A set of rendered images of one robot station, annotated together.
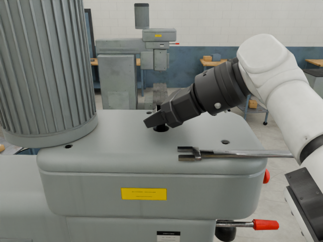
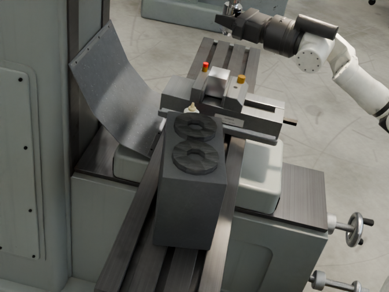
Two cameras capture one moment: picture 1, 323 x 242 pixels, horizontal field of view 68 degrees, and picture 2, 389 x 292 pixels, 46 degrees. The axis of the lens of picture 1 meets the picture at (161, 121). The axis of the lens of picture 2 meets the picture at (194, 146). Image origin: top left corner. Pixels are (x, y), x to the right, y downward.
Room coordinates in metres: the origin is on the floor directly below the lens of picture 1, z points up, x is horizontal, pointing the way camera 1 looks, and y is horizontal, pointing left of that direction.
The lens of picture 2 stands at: (-0.63, -0.02, 1.65)
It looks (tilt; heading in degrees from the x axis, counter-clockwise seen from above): 37 degrees down; 3
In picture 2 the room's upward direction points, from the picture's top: 11 degrees clockwise
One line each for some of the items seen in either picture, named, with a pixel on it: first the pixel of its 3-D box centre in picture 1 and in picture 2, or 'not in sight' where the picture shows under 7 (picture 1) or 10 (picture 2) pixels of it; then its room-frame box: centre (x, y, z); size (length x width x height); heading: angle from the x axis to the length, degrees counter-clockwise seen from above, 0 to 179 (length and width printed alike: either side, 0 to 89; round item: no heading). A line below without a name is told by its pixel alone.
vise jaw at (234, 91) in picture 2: not in sight; (235, 93); (0.51, -0.05, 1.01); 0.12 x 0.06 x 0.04; 176
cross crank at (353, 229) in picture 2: not in sight; (343, 226); (0.49, -0.50, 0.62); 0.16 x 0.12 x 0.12; 88
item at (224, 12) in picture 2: not in sight; (230, 19); (0.50, 0.00, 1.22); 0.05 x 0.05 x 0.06
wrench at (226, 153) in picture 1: (242, 153); not in sight; (0.39, -0.15, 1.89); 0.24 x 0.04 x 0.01; 90
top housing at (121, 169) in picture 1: (155, 157); not in sight; (0.50, 0.02, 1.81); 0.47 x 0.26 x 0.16; 88
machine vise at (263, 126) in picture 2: not in sight; (224, 101); (0.51, -0.03, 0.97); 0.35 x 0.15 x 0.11; 86
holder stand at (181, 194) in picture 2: not in sight; (189, 176); (0.10, 0.01, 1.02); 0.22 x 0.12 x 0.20; 9
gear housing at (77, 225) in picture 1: (145, 197); not in sight; (0.50, 0.04, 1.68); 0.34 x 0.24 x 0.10; 88
